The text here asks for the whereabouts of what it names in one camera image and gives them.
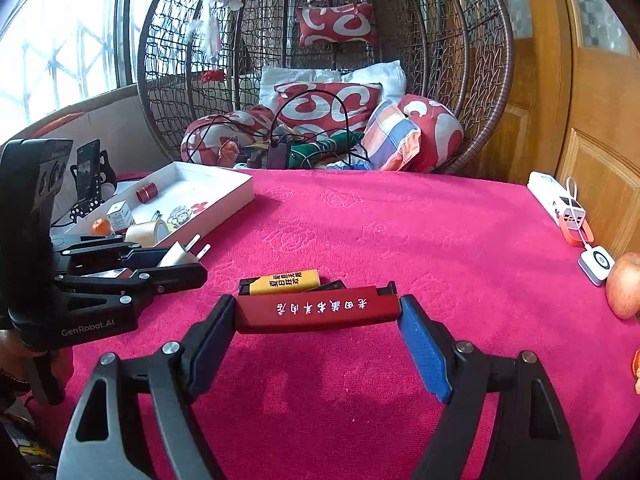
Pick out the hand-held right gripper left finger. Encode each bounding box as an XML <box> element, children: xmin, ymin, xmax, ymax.
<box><xmin>56</xmin><ymin>295</ymin><xmax>238</xmax><ymax>480</ymax></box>

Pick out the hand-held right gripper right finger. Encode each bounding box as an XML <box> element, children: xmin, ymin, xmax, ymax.
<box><xmin>398</xmin><ymin>295</ymin><xmax>583</xmax><ymax>480</ymax></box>

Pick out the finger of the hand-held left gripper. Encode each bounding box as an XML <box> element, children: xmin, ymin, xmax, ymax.
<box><xmin>55</xmin><ymin>262</ymin><xmax>208</xmax><ymax>306</ymax></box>
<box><xmin>52</xmin><ymin>240</ymin><xmax>171</xmax><ymax>273</ymax></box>

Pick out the white charger plug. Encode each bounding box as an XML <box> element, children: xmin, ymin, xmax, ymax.
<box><xmin>156</xmin><ymin>234</ymin><xmax>212</xmax><ymax>267</ymax></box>

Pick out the small red white box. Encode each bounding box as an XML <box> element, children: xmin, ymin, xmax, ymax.
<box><xmin>106</xmin><ymin>201</ymin><xmax>135</xmax><ymax>231</ymax></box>

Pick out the white cardboard box tray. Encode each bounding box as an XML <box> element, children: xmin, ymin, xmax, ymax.
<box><xmin>62</xmin><ymin>161</ymin><xmax>255</xmax><ymax>248</ymax></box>

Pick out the red lighter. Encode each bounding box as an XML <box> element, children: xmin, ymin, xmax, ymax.
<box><xmin>235</xmin><ymin>282</ymin><xmax>402</xmax><ymax>335</ymax></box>

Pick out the person's left hand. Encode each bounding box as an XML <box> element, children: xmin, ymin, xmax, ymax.
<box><xmin>0</xmin><ymin>330</ymin><xmax>41</xmax><ymax>401</ymax></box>

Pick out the beige tape roll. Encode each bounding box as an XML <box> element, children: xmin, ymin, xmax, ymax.
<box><xmin>125</xmin><ymin>219</ymin><xmax>170</xmax><ymax>248</ymax></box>

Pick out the black phone stand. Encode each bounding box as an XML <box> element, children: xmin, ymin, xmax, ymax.
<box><xmin>69</xmin><ymin>149</ymin><xmax>118</xmax><ymax>226</ymax></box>

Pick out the black smartphone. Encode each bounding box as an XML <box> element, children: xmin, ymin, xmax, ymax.
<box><xmin>75</xmin><ymin>139</ymin><xmax>102</xmax><ymax>203</ymax></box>

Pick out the yellow lighter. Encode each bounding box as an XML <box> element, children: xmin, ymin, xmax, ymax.
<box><xmin>239</xmin><ymin>269</ymin><xmax>321</xmax><ymax>297</ymax></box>

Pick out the pink tablecloth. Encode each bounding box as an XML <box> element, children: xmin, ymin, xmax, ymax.
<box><xmin>25</xmin><ymin>167</ymin><xmax>640</xmax><ymax>480</ymax></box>

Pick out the red white seat cushion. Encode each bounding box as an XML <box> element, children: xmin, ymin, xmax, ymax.
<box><xmin>180</xmin><ymin>106</ymin><xmax>276</xmax><ymax>168</ymax></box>

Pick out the dark power adapter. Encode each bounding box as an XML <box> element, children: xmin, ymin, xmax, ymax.
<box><xmin>266</xmin><ymin>140</ymin><xmax>292</xmax><ymax>170</ymax></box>

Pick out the window with metal grille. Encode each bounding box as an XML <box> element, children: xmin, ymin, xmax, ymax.
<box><xmin>0</xmin><ymin>0</ymin><xmax>146</xmax><ymax>131</ymax></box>

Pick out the wicker hanging chair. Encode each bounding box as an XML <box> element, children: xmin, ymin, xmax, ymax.
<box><xmin>137</xmin><ymin>0</ymin><xmax>516</xmax><ymax>176</ymax></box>

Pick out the green cloth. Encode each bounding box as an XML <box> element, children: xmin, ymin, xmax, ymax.
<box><xmin>290</xmin><ymin>132</ymin><xmax>366</xmax><ymax>168</ymax></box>

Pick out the white square button device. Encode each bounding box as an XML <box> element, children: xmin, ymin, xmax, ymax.
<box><xmin>578</xmin><ymin>245</ymin><xmax>616</xmax><ymax>287</ymax></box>

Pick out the white power strip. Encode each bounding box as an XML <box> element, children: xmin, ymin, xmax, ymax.
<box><xmin>527</xmin><ymin>171</ymin><xmax>583</xmax><ymax>226</ymax></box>

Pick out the red apple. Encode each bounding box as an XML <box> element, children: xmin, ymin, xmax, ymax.
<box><xmin>606</xmin><ymin>254</ymin><xmax>640</xmax><ymax>321</ymax></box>

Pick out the plaid pillow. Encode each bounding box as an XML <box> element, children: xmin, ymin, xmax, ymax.
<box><xmin>361</xmin><ymin>100</ymin><xmax>422</xmax><ymax>172</ymax></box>

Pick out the red white round cushion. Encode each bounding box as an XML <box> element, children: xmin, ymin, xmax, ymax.
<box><xmin>397</xmin><ymin>94</ymin><xmax>465</xmax><ymax>173</ymax></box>

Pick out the red white patterned cushion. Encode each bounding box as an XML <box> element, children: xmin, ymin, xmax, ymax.
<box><xmin>274</xmin><ymin>81</ymin><xmax>383</xmax><ymax>136</ymax></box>

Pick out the wooden door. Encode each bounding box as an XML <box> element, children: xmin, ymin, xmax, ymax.
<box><xmin>470</xmin><ymin>0</ymin><xmax>640</xmax><ymax>261</ymax></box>

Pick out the white pillow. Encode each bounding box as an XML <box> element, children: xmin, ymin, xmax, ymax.
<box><xmin>258</xmin><ymin>60</ymin><xmax>407</xmax><ymax>111</ymax></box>

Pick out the red white headrest cushion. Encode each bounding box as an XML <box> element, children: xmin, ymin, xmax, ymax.
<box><xmin>295</xmin><ymin>1</ymin><xmax>378</xmax><ymax>48</ymax></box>

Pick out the black cable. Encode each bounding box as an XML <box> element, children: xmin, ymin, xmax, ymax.
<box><xmin>187</xmin><ymin>91</ymin><xmax>373</xmax><ymax>171</ymax></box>

